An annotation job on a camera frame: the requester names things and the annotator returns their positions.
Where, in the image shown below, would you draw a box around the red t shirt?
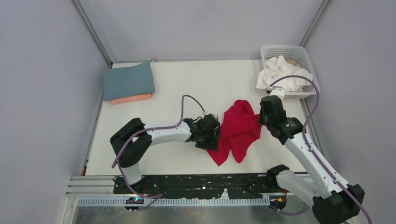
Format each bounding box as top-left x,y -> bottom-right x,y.
207,99 -> 262,166

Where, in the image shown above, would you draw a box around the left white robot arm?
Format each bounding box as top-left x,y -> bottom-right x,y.
110,114 -> 221,193

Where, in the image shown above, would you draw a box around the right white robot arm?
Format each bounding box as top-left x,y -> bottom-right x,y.
259,96 -> 365,224

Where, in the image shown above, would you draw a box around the crumpled white t shirt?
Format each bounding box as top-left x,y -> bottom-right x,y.
256,56 -> 313,92

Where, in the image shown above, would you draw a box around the white plastic laundry basket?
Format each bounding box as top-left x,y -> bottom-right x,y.
260,45 -> 320,99

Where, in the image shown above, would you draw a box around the folded salmon pink t shirt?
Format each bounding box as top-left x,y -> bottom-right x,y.
109,93 -> 153,105

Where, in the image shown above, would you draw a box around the folded grey-blue t shirt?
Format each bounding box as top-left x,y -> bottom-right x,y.
102,61 -> 156,101

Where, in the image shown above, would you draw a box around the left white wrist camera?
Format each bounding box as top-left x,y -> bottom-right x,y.
202,111 -> 219,121

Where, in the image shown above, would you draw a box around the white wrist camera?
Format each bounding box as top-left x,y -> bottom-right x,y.
269,86 -> 285,101
202,111 -> 219,121

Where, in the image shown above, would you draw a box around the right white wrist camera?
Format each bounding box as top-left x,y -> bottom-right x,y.
269,86 -> 285,101

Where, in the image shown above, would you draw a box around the aluminium frame rails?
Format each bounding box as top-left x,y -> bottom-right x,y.
67,176 -> 280,196

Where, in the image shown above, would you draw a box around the white slotted cable duct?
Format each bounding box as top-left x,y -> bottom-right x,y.
77,196 -> 270,207

